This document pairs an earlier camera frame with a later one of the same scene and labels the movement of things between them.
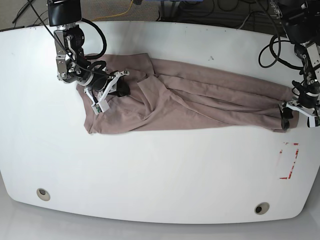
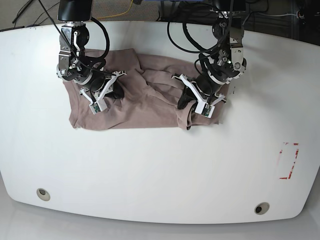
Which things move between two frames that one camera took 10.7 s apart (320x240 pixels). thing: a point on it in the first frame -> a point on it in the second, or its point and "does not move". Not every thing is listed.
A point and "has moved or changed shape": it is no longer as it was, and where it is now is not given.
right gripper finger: x=287 y=115 -> x=187 y=96
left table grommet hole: x=43 y=194 does not move
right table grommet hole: x=262 y=208 does not move
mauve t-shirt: x=168 y=93 has moved or changed shape
